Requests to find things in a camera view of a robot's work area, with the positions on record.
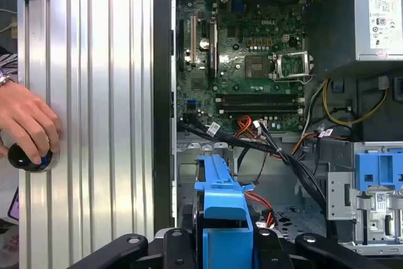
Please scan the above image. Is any metal socket cover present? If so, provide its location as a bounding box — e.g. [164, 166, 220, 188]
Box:
[271, 51, 315, 83]

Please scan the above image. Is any hard disk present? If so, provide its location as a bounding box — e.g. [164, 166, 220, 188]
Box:
[193, 154, 263, 269]

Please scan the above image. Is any round black tool blue ring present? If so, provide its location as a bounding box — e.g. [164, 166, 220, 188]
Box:
[7, 142, 60, 173]

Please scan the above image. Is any CPU socket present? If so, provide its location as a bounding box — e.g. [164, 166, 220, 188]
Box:
[244, 55, 274, 81]

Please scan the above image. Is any green motherboard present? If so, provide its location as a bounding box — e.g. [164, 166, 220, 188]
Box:
[175, 0, 308, 134]

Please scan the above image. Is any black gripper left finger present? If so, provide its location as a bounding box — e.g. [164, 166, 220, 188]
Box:
[67, 227, 198, 269]

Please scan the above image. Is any black RAM slot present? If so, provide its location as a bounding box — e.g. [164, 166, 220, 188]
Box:
[219, 105, 305, 116]
[215, 94, 305, 106]

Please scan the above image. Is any purple flat item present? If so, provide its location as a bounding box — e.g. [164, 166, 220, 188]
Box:
[7, 186, 20, 221]

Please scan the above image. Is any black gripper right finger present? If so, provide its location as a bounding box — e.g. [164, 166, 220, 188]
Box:
[258, 227, 389, 269]

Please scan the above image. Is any black open PC case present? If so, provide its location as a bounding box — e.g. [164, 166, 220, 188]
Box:
[153, 0, 403, 269]

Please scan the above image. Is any yellow wire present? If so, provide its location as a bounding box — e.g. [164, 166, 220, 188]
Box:
[321, 77, 390, 125]

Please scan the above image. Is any silver wristwatch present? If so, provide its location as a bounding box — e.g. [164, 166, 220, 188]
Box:
[0, 67, 16, 89]

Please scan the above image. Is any red disk wire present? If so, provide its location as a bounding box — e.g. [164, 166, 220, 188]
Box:
[244, 190, 275, 229]

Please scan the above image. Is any thin white cable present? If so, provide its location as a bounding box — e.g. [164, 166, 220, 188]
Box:
[0, 8, 19, 34]

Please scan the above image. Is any blue drive latch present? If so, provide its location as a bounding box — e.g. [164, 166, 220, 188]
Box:
[355, 151, 403, 195]

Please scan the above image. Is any person's hand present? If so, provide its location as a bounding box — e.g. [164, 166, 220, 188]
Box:
[0, 81, 63, 165]

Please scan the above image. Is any beige expansion slot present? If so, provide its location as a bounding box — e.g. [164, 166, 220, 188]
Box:
[190, 15, 198, 64]

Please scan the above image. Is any metal drive cage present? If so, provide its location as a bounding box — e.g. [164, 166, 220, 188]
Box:
[326, 141, 403, 253]

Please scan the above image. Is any black wire bundle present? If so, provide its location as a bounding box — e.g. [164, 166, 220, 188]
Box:
[179, 117, 329, 214]

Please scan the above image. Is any grey power supply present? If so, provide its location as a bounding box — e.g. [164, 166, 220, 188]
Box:
[353, 0, 403, 62]

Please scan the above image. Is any orange wire bundle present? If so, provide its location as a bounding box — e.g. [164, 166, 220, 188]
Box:
[235, 115, 256, 139]

